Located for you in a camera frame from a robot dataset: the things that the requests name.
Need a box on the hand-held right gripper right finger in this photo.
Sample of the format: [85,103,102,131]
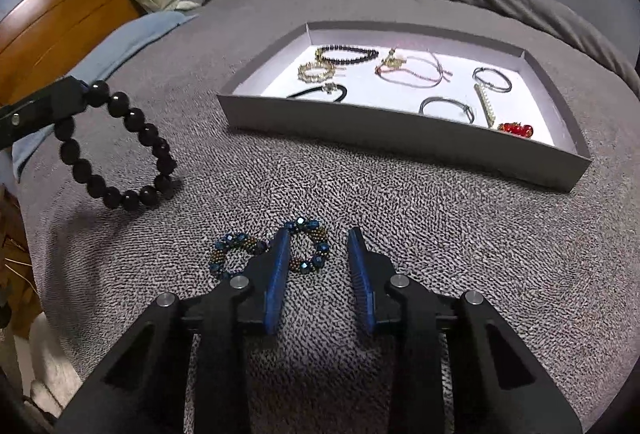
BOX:
[347,226,583,434]

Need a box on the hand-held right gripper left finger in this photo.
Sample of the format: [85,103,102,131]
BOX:
[52,226,291,434]

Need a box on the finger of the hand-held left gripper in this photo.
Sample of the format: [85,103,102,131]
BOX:
[0,76,93,149]

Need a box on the blue bead bracelet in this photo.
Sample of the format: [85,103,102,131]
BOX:
[207,216,331,279]

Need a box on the large dark bead bracelet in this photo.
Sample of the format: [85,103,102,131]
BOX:
[52,81,178,211]

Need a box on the grey cardboard box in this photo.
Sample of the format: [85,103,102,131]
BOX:
[216,21,592,193]

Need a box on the thin silver bangle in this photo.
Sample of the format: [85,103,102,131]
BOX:
[419,96,476,125]

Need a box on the black hair tie with charm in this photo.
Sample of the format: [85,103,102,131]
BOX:
[286,82,348,104]

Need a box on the gold bead bracelet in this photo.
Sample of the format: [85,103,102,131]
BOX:
[298,60,348,84]

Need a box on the pearl strand bracelet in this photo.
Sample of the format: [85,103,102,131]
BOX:
[473,84,501,129]

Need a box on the pink cord bracelet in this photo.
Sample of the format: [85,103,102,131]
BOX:
[375,48,455,89]

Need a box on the grey knit blanket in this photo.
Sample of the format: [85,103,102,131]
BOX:
[15,0,640,434]

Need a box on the wooden headboard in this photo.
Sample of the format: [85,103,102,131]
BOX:
[0,0,236,107]

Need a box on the brown wooden bedside furniture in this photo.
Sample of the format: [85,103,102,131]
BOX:
[0,184,43,335]

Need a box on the thin dark bangle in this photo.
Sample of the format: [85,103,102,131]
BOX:
[472,66,515,93]

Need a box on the small black bead bracelet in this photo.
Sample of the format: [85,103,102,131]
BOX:
[315,44,381,66]

